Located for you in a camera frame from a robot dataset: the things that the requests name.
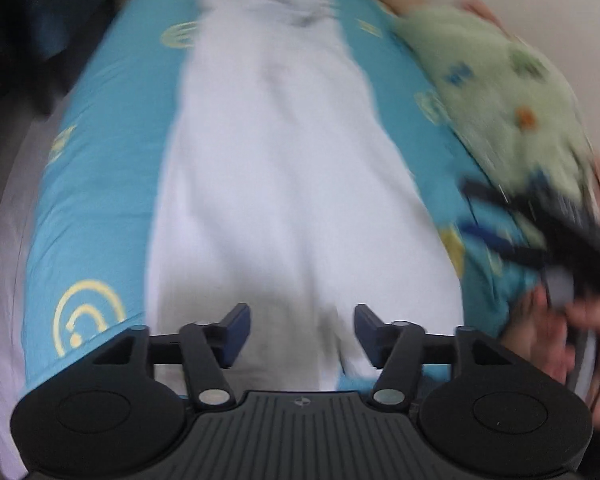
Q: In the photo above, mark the blue printed bed sheet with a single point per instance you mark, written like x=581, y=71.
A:
x=105, y=175

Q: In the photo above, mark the person's right hand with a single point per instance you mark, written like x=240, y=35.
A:
x=587, y=345

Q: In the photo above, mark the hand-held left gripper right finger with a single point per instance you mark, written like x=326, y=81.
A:
x=367, y=333

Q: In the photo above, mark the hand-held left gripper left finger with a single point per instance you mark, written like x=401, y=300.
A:
x=238, y=331

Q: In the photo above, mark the dark furniture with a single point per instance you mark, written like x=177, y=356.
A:
x=35, y=30

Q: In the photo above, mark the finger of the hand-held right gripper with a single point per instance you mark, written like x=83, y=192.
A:
x=485, y=194
x=500, y=244

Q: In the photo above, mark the white garment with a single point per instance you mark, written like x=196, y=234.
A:
x=290, y=200

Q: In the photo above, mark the green printed blanket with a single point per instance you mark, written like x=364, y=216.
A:
x=500, y=90

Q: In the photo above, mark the lavender mattress cover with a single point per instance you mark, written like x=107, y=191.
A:
x=5, y=280

